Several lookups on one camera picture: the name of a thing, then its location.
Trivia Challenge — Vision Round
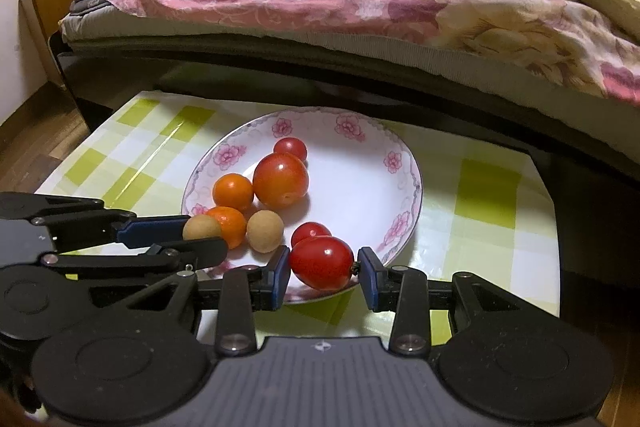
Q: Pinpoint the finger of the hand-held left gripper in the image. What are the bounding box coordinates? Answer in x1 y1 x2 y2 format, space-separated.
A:
42 237 230 279
0 192 192 255

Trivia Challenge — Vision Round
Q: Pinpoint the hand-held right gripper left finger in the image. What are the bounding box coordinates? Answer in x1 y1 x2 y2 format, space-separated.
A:
100 246 292 356

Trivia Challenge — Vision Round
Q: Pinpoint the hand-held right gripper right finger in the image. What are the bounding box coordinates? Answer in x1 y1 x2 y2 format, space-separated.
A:
357 246 541 356

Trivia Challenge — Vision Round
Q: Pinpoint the brown longan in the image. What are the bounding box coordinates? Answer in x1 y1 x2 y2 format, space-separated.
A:
182 214 222 242
246 210 285 254

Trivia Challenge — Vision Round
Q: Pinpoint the large red cherry tomato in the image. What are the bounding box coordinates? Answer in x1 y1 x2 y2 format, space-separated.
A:
289 236 356 292

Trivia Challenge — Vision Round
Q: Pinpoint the small orange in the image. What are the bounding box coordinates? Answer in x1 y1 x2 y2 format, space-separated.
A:
205 206 248 250
212 173 254 212

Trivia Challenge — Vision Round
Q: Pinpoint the small red cherry tomato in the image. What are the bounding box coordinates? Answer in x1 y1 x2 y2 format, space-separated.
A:
291 222 333 248

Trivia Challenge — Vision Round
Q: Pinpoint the white floral rimmed plate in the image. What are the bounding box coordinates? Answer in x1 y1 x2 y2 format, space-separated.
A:
181 107 423 305

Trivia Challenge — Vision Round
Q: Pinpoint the large orange-red tomato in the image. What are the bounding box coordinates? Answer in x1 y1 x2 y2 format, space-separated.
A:
252 152 309 210

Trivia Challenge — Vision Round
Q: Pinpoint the small red tomato with stem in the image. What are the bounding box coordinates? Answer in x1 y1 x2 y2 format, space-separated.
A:
273 137 308 164

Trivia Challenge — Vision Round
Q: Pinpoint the green white checked tablecloth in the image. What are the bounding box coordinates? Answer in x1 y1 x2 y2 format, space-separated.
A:
35 89 561 348

